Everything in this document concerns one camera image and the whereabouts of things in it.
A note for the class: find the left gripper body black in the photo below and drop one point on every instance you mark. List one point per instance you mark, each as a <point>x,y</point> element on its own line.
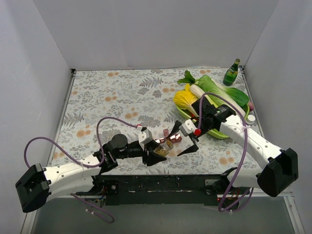
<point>146,153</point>

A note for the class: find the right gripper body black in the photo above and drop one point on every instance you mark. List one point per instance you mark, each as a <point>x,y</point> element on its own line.
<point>207,124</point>

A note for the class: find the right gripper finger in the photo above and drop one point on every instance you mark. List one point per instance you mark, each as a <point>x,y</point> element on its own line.
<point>175,129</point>
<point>189,150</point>

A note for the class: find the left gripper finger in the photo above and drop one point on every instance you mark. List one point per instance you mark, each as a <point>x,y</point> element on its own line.
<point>150,145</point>
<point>152,158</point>

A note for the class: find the red weekly pill organizer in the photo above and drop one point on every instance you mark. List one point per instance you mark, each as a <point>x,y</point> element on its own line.
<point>176,138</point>

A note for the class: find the clear pill bottle yellow pills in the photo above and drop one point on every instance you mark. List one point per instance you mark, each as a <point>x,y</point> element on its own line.
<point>164,148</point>

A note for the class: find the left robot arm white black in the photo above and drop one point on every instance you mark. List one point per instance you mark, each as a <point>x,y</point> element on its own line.
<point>41,184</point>

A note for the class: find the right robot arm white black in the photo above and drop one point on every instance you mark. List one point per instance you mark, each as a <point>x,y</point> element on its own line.
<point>279,168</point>

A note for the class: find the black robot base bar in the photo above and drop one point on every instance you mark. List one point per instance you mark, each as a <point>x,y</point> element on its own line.
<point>159,189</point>

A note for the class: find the green plastic basket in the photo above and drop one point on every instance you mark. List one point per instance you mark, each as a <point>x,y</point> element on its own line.
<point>215,133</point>

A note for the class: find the yellow napa cabbage toy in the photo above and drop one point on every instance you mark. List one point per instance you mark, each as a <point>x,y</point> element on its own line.
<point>185,98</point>

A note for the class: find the green napa cabbage toy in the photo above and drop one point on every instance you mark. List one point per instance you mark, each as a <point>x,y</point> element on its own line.
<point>236,97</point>

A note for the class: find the pink radish toy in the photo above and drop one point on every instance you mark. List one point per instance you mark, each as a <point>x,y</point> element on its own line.
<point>251,106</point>

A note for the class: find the white daikon radish toy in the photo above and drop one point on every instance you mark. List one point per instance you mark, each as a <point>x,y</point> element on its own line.
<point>195,87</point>

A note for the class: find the green glass bottle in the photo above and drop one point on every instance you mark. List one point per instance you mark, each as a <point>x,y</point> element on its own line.
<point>231,74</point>

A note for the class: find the floral tablecloth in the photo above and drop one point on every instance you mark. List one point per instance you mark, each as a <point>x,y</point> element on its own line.
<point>105,103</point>

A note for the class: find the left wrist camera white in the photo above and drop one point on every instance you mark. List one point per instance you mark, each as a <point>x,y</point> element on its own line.
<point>145,136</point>

